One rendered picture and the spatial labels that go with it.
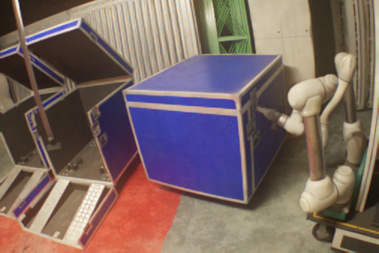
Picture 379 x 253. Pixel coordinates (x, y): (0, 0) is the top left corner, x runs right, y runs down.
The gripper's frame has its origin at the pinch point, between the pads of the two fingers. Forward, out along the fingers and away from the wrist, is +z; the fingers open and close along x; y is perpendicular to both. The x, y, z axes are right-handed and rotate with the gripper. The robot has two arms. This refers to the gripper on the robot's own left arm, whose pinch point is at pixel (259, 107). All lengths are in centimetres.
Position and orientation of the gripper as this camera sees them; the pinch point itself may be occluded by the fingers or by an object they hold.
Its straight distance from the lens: 206.5
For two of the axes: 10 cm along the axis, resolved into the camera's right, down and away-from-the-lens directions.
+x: -4.4, 1.4, -8.9
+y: 3.4, -8.9, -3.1
